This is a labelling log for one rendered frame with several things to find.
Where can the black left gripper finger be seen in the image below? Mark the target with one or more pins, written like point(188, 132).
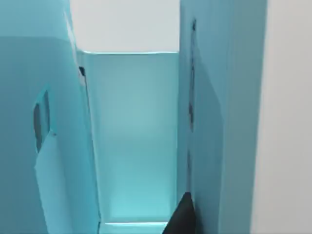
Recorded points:
point(184, 217)

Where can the light blue rack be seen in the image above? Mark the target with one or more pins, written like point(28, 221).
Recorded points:
point(136, 122)

